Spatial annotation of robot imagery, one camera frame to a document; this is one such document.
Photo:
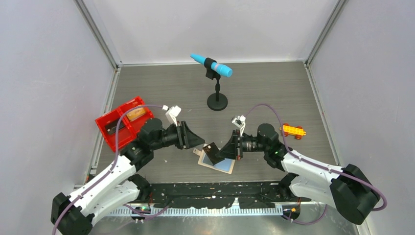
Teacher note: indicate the black microphone stand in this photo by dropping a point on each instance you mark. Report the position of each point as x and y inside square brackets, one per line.
[217, 101]

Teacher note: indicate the ribbed metal front rail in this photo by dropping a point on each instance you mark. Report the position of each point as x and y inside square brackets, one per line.
[231, 211]

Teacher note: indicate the tan card case in bin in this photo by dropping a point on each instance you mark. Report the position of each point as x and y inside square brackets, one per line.
[136, 113]

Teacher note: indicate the red two-compartment bin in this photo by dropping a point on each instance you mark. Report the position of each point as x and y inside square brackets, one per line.
[129, 126]

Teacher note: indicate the beige card holder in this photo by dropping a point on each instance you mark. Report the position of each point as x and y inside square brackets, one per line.
[225, 166]

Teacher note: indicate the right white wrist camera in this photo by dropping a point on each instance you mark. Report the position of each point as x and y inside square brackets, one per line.
[240, 123]

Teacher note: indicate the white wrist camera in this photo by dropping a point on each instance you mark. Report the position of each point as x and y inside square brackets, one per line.
[240, 123]
[172, 113]

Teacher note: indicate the blue toy microphone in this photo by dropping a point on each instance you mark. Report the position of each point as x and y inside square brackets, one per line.
[213, 68]

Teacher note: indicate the yellow toy brick car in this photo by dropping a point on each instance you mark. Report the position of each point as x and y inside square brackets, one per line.
[287, 130]

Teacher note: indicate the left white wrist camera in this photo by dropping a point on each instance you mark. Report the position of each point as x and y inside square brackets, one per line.
[172, 113]

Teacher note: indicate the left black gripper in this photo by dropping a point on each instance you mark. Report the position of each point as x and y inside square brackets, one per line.
[186, 138]

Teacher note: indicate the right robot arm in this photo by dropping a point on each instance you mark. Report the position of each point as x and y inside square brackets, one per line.
[345, 189]

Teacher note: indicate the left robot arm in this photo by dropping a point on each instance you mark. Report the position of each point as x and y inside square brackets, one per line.
[119, 183]

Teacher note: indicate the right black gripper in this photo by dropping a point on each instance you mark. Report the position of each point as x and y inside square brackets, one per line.
[232, 150]

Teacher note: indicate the black card case in bin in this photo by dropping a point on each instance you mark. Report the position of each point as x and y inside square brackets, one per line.
[111, 127]

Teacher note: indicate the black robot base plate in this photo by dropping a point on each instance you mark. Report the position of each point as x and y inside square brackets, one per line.
[249, 195]

